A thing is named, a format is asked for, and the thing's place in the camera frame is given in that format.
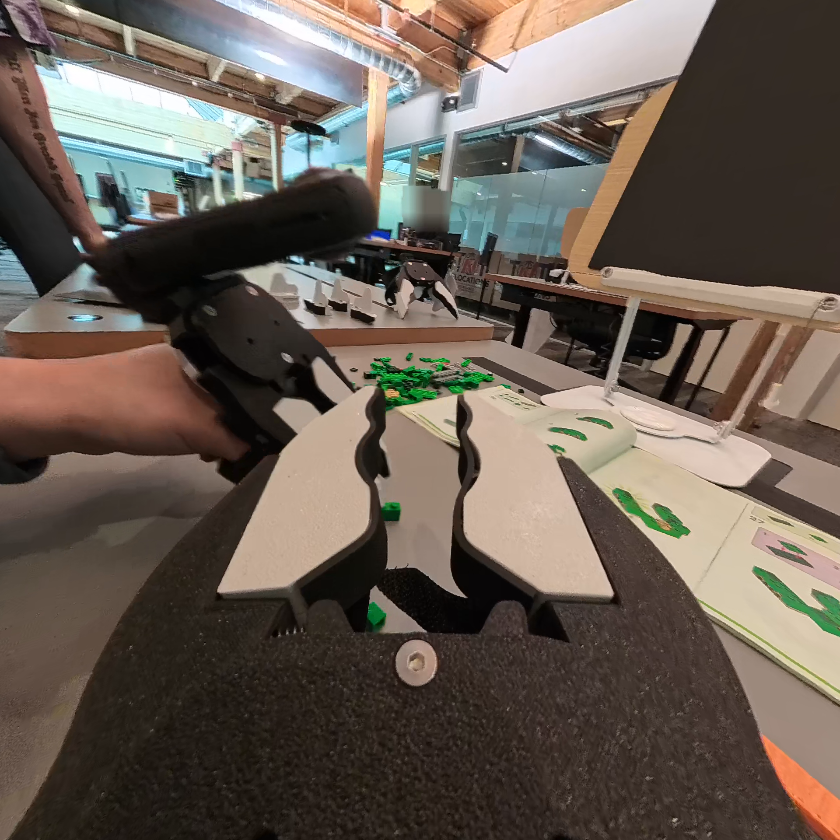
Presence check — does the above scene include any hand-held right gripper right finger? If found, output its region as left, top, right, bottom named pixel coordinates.
left=451, top=395, right=616, bottom=606

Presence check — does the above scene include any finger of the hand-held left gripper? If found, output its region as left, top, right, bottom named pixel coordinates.
left=272, top=397, right=322, bottom=434
left=308, top=357, right=358, bottom=404

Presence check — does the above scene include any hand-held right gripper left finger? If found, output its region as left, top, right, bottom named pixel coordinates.
left=217, top=386, right=391, bottom=610

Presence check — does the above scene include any wood-edged neighbouring desk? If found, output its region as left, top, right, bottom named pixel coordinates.
left=3, top=262, right=494, bottom=358

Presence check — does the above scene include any grey desk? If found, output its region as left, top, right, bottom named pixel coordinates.
left=0, top=340, right=840, bottom=840

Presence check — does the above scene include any person's left hand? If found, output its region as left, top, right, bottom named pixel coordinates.
left=59, top=344, right=250, bottom=462

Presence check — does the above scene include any pile of green bricks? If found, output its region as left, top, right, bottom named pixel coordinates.
left=354, top=354, right=496, bottom=409

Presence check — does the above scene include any spare black white gripper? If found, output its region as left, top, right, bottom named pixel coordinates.
left=384, top=259, right=460, bottom=320

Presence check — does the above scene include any building instruction booklet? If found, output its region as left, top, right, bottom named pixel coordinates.
left=397, top=386, right=840, bottom=703

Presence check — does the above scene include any orange brick separator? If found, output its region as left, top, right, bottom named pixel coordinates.
left=761, top=735, right=840, bottom=840

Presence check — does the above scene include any wood-backed black panel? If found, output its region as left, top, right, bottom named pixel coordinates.
left=567, top=0, right=840, bottom=326

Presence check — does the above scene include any wooden post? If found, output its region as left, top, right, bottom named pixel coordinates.
left=712, top=322, right=815, bottom=431

